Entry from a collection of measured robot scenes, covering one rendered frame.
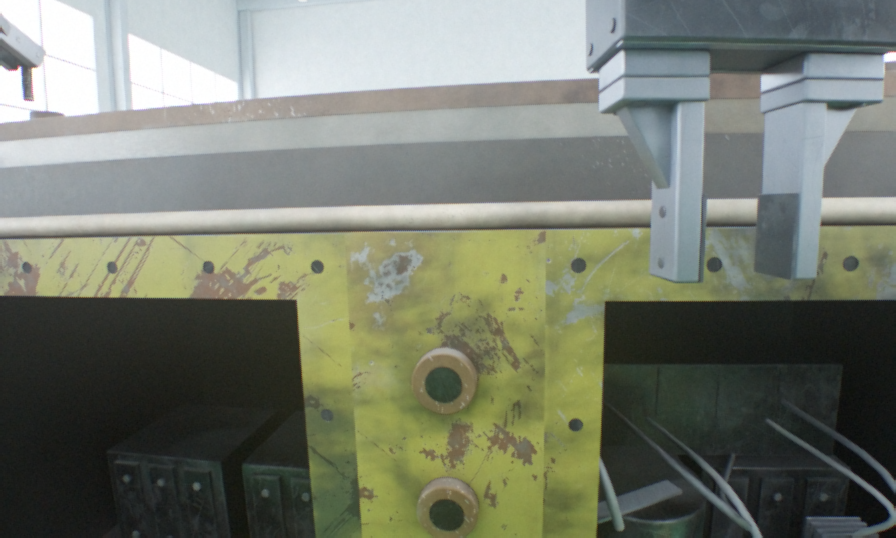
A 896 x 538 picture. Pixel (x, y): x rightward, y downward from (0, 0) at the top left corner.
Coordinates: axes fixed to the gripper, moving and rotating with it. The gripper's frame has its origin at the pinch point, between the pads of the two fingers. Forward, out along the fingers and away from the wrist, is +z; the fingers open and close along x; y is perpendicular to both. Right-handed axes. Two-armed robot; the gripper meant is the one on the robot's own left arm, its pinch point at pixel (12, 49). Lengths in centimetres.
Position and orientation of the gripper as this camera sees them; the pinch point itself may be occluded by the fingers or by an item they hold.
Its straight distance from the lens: 73.6
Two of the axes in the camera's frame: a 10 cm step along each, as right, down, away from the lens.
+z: 1.2, 3.2, 9.4
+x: 9.9, -0.1, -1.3
